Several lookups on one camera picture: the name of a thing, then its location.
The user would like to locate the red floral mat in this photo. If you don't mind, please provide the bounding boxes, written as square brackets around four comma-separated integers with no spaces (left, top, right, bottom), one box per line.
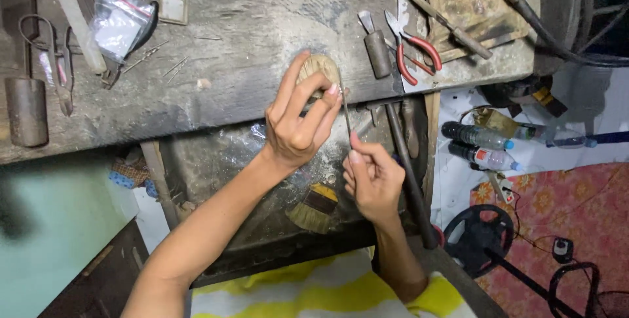
[469,162,629,318]

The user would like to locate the black and yellow tool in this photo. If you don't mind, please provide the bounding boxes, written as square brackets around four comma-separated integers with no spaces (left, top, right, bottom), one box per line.
[479,76,569,118]

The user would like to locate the long metal file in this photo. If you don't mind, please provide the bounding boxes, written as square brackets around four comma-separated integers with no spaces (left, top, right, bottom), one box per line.
[369,0,493,60]

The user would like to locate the small square metal frame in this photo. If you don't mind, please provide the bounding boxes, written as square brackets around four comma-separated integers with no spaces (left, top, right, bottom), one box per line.
[158,0,189,26]

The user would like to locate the yellow white striped shirt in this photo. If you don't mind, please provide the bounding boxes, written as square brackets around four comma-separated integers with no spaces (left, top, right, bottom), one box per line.
[189,248,477,318]

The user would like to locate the black hose with metal nozzle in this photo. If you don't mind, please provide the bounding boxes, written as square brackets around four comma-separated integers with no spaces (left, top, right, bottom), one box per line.
[469,0,629,68]

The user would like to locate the black power adapter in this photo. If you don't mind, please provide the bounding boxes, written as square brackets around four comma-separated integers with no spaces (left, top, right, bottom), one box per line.
[551,237,575,265]

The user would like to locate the clear plastic bottle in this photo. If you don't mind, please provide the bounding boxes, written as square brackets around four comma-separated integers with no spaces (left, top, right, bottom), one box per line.
[513,124,598,150]

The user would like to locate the clear plastic zip bag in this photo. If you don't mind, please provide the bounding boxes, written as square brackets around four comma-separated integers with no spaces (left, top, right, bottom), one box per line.
[88,0,157,63]

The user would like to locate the yellow and brown bristle brush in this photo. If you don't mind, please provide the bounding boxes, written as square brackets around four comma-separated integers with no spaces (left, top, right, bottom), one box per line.
[285,183,340,235]

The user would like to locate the plaid cloth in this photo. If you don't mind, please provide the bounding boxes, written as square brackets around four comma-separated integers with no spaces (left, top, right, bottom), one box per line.
[109,156,158,198]

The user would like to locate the metal-handled scraper tool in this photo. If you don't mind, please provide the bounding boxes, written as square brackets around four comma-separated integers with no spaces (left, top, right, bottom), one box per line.
[358,10,393,79]

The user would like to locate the yellow-brown bag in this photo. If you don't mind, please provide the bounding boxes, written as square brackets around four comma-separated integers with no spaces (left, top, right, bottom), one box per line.
[472,107,522,139]

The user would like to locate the rusty metal cylinder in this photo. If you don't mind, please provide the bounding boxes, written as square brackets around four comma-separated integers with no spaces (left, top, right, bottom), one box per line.
[4,77,50,148]

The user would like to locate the wooden-handled tool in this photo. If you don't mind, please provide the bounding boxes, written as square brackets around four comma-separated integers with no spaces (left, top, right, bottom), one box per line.
[400,99,421,159]

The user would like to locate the metal snips with loop handles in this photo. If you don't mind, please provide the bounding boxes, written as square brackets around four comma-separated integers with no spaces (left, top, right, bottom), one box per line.
[19,13,75,117]

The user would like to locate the person's left hand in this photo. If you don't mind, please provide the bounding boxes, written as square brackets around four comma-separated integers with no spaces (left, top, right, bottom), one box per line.
[260,51,344,175]

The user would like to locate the grey metal drum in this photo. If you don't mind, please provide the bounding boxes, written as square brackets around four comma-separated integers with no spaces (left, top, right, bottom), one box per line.
[533,0,598,76]

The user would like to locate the dark wooden cabinet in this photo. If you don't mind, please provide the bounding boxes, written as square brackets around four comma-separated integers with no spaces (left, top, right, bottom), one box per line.
[37,217,150,318]

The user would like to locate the red-handled pliers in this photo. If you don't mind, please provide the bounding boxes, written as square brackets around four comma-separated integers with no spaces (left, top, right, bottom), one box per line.
[384,10,443,86]

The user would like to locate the person's right hand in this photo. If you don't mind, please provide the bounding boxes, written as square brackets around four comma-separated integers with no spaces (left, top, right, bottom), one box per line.
[341,131,407,227]

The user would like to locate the long dark metal mandrel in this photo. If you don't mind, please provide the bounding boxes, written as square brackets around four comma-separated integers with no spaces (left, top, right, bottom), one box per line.
[385,103,439,251]

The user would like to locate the worn wooden bench peg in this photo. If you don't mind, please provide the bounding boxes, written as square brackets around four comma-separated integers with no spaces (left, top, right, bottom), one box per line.
[296,54,341,99]

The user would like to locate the pale flat stick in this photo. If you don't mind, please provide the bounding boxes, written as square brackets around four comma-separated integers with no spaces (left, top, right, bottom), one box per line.
[43,0,108,75]

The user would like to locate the white power strip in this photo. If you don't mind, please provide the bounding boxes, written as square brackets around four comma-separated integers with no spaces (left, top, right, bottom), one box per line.
[486,171,516,205]

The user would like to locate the plastic bottle with blue cap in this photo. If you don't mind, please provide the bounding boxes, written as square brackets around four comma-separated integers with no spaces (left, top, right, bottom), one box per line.
[441,121,515,152]

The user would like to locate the wooden bench leg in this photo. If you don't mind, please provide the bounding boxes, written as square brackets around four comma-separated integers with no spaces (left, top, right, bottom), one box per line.
[140,141,181,230]

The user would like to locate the worn wooden block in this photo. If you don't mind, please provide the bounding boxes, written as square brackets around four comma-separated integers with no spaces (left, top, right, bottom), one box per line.
[423,0,531,63]

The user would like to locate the thin metal needle file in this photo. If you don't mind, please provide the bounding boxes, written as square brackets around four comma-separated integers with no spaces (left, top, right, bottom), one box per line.
[338,82,354,149]

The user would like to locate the metal-lined bench drawer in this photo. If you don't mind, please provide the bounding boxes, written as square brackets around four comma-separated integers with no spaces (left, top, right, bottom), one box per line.
[160,93,441,262]

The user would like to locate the black fan stand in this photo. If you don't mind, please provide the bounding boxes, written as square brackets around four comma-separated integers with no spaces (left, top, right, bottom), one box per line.
[442,204,590,318]

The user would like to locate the black wire frame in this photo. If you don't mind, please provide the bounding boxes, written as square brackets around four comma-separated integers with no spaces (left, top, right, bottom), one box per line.
[548,261,602,318]

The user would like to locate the plastic bottle with red label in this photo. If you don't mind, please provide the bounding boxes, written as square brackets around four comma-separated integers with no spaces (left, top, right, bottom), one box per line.
[447,141,523,172]

